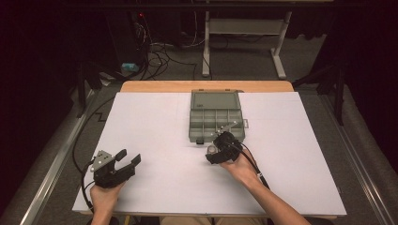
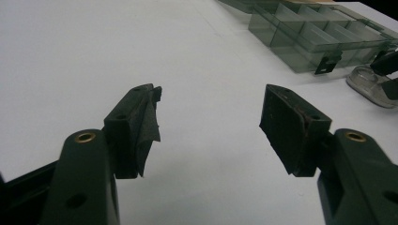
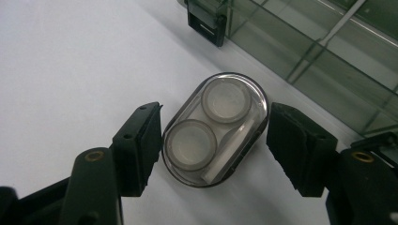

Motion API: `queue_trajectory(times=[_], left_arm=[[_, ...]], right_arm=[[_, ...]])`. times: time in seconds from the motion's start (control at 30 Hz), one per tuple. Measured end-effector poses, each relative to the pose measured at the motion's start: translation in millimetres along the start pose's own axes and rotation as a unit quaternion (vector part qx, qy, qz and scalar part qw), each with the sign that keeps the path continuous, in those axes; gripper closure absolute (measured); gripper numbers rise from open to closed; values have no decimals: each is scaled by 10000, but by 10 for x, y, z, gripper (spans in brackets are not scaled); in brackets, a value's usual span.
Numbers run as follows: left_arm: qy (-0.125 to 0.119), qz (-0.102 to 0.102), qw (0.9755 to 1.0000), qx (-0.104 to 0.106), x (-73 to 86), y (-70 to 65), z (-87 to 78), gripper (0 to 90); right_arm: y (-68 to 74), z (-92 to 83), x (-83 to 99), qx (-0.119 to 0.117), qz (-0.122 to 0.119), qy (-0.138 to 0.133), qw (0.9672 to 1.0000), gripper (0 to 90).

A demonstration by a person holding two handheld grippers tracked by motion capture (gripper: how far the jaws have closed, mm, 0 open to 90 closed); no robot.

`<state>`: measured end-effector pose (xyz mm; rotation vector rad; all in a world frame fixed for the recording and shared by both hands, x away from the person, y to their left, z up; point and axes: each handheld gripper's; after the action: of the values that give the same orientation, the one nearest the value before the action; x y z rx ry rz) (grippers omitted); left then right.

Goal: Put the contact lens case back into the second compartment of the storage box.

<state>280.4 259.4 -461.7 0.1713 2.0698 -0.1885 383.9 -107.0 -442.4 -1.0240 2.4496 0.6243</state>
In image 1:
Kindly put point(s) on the grey transparent compartment box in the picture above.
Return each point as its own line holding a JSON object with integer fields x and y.
{"x": 206, "y": 120}

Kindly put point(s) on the person's right hand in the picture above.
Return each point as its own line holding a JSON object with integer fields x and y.
{"x": 242, "y": 170}

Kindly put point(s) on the small teal object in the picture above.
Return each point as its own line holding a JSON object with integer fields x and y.
{"x": 130, "y": 67}

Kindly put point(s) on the person's left hand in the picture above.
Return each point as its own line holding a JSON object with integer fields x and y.
{"x": 104, "y": 200}

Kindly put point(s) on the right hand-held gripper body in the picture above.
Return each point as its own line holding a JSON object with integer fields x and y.
{"x": 230, "y": 146}

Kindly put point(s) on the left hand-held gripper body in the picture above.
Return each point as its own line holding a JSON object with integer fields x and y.
{"x": 108, "y": 175}

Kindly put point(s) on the black stand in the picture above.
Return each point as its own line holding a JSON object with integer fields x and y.
{"x": 90, "y": 78}
{"x": 336, "y": 84}

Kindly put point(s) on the white board sheet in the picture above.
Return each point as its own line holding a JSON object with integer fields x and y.
{"x": 150, "y": 140}

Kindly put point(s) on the white metal desk frame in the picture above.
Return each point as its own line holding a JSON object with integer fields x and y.
{"x": 244, "y": 26}

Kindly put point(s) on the aluminium floor rail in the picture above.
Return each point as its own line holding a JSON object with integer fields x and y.
{"x": 53, "y": 165}
{"x": 359, "y": 156}

